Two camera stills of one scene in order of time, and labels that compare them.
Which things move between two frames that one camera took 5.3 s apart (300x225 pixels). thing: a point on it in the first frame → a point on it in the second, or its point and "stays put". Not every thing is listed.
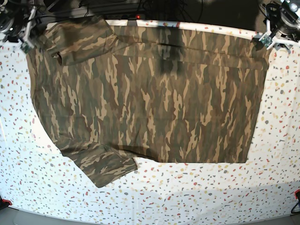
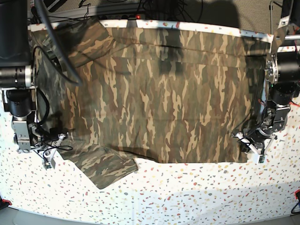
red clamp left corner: x=3 y=200 stays put
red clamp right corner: x=295 y=192 stays put
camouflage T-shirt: x=111 y=94 stays put
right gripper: x=280 y=40 → x=258 y=139
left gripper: x=23 y=35 → x=46 y=143
